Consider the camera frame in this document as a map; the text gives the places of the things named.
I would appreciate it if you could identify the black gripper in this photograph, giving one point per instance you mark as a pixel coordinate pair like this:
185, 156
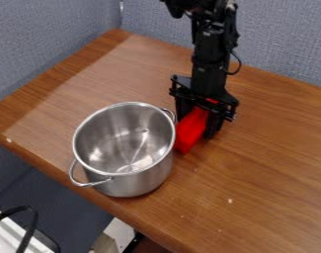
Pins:
203, 90

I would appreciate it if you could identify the stainless steel pot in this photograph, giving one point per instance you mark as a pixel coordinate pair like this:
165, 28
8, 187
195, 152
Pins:
122, 145

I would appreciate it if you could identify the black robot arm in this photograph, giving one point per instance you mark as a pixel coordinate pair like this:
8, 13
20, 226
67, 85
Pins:
214, 61

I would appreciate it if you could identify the red rectangular block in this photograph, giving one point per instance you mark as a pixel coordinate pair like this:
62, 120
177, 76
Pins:
189, 129

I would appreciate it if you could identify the white table leg bracket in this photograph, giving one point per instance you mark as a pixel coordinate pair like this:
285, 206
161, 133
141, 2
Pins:
114, 239

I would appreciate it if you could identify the white appliance with dark panel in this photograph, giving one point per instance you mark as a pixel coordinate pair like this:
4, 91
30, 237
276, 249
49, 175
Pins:
23, 238

